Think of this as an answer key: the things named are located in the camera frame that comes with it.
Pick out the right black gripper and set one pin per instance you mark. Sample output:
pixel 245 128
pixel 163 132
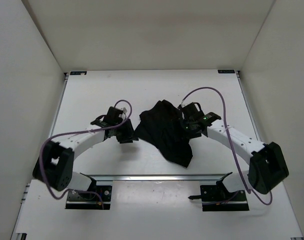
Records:
pixel 189 136

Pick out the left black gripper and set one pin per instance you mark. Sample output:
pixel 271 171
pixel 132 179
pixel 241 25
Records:
pixel 130 133

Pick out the black pleated skirt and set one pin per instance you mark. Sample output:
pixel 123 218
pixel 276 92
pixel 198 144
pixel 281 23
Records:
pixel 161 127

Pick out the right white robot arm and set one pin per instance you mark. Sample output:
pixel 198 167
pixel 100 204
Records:
pixel 266 163

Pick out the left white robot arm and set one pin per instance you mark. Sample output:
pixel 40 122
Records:
pixel 58 156

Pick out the right table label sticker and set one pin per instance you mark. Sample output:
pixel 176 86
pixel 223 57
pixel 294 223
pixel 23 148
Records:
pixel 226 71

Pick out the table label sticker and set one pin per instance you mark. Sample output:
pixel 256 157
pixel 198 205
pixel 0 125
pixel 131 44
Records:
pixel 78 73
pixel 226 71

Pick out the left table label sticker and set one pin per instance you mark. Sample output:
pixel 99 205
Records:
pixel 78 73

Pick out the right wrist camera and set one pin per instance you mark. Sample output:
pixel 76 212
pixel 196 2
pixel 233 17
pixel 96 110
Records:
pixel 191 111

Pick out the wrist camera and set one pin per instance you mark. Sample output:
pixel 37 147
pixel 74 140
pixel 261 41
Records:
pixel 191 111
pixel 115 115

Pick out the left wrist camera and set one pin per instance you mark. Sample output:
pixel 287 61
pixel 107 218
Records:
pixel 115 115

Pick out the aluminium front rail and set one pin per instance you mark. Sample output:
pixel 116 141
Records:
pixel 159 178

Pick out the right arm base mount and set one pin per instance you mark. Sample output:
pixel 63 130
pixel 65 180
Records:
pixel 214 199

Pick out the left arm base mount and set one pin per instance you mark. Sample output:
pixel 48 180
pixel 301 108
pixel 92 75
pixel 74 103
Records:
pixel 85 201

